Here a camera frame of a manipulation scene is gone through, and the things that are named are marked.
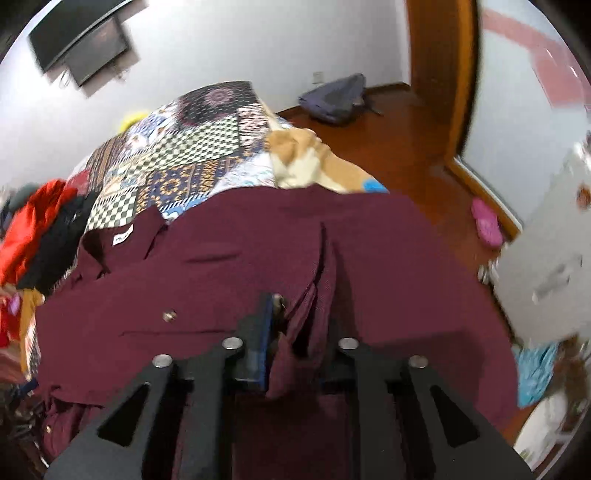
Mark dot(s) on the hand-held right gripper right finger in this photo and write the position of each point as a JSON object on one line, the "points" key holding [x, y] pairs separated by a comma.
{"points": [[364, 369]]}

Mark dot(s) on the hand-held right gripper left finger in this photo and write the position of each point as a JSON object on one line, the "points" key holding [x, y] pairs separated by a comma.
{"points": [[264, 344]]}

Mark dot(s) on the maroon shirt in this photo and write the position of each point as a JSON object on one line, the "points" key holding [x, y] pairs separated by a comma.
{"points": [[207, 277]]}

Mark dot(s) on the teal cloth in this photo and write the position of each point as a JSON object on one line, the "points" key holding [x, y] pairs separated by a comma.
{"points": [[535, 374]]}

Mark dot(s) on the pink slipper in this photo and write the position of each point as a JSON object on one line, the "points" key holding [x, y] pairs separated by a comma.
{"points": [[487, 226]]}

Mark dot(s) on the beige blanket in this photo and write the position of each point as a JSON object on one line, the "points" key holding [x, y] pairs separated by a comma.
{"points": [[314, 161]]}

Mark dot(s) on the patchwork printed bedspread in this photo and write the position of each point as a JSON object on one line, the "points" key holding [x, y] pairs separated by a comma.
{"points": [[194, 147]]}

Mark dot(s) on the white cabinet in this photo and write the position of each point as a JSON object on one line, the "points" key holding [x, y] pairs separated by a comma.
{"points": [[549, 244]]}

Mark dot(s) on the black garment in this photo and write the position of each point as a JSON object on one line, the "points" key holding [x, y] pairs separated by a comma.
{"points": [[57, 244]]}

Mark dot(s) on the mustard cloth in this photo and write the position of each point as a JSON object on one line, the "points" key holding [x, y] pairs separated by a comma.
{"points": [[30, 309]]}

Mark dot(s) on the grey-blue backpack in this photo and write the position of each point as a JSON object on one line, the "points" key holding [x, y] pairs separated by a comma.
{"points": [[334, 99]]}

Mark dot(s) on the yellow cloth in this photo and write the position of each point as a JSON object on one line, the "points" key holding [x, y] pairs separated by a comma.
{"points": [[131, 122]]}

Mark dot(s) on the red garment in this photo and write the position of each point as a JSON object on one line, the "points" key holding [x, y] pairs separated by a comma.
{"points": [[32, 226]]}

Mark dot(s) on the wall socket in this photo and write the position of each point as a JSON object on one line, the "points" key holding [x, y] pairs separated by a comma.
{"points": [[317, 77]]}

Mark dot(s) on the wooden door frame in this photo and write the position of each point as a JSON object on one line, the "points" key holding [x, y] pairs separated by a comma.
{"points": [[438, 69]]}

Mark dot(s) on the black wall television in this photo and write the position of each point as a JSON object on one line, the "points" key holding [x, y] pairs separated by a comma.
{"points": [[76, 37]]}

